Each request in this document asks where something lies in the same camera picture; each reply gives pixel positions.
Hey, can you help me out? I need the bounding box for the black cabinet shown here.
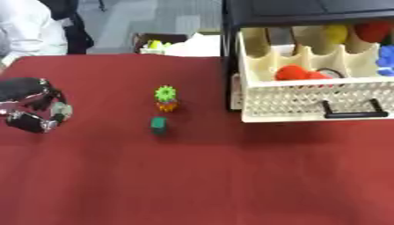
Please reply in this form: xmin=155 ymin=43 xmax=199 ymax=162
xmin=220 ymin=0 xmax=394 ymax=112

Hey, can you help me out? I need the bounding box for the red toy fruit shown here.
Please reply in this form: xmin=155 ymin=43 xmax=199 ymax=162
xmin=354 ymin=20 xmax=393 ymax=44

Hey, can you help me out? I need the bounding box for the pale compartment drawer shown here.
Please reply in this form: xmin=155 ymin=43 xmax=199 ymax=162
xmin=229 ymin=24 xmax=394 ymax=124

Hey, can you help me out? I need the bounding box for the white bag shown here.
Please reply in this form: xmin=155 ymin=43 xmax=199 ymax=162
xmin=163 ymin=32 xmax=223 ymax=58

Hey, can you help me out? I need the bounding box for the green and orange toy pineapple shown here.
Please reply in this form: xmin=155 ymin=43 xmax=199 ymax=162
xmin=154 ymin=84 xmax=180 ymax=113

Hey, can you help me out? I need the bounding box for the small green block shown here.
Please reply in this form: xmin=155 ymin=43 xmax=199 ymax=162
xmin=149 ymin=116 xmax=170 ymax=135

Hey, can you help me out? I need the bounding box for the person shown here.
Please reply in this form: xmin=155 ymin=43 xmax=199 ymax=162
xmin=0 ymin=0 xmax=96 ymax=69

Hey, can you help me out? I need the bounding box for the brown cardboard box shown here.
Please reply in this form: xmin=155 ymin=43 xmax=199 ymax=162
xmin=130 ymin=32 xmax=191 ymax=54

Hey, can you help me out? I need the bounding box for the yellow toy fruit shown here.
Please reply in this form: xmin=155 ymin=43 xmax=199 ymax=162
xmin=321 ymin=24 xmax=351 ymax=45

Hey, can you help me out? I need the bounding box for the orange-red toy fruit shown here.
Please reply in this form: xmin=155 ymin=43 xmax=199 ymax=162
xmin=274 ymin=63 xmax=332 ymax=82

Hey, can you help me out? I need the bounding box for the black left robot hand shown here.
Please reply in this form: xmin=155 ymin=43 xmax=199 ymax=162
xmin=0 ymin=76 xmax=74 ymax=134

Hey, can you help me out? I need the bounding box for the yellow-green toy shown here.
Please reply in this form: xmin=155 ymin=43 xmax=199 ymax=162
xmin=146 ymin=40 xmax=172 ymax=50

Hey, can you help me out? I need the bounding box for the black drawer handle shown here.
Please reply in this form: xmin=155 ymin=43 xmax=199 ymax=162
xmin=320 ymin=98 xmax=391 ymax=120

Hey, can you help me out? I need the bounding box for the blue toy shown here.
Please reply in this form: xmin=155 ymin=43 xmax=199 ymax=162
xmin=376 ymin=44 xmax=394 ymax=77

